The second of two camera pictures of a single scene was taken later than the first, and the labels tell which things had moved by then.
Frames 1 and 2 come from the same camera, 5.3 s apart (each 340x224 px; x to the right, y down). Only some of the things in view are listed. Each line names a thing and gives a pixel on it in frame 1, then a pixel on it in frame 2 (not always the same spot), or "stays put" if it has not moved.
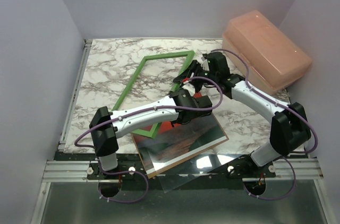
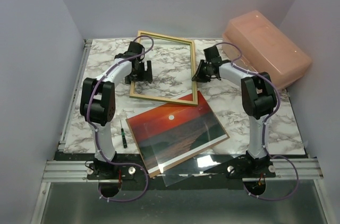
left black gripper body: (180, 122) → (138, 75)
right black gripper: (197, 67) → (197, 77)
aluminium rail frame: (67, 171) stays put
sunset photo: (171, 145) stays put
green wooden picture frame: (188, 56) → (195, 84)
